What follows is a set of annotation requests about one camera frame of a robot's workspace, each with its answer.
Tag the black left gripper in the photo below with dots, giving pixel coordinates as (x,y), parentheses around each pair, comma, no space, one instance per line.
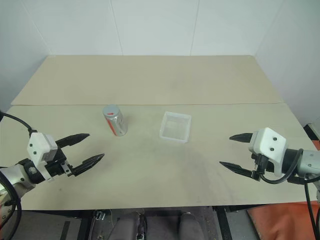
(56,170)

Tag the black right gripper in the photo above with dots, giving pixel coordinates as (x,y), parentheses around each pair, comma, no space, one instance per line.
(263,162)

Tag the silver red soda can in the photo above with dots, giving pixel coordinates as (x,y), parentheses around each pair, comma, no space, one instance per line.
(118,126)

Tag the grey disc with red arrow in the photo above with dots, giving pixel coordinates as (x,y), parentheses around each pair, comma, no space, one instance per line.
(111,111)

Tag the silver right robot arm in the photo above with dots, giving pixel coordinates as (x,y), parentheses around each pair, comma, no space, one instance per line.
(310,160)

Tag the clear plastic square container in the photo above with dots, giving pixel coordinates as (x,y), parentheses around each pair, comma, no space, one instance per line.
(175,128)

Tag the orange red cushion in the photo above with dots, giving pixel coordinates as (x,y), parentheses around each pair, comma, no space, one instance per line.
(282,222)

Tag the dark grey rounded shape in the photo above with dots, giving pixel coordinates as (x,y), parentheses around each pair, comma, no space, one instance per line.
(190,226)

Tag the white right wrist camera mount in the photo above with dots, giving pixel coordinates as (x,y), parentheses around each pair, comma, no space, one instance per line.
(267,142)

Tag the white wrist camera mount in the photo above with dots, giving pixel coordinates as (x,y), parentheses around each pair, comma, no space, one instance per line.
(36,146)
(267,142)

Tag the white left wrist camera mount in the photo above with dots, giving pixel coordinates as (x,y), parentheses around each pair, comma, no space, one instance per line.
(36,146)

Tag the black table frame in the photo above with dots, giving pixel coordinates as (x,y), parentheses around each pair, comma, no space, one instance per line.
(223,222)

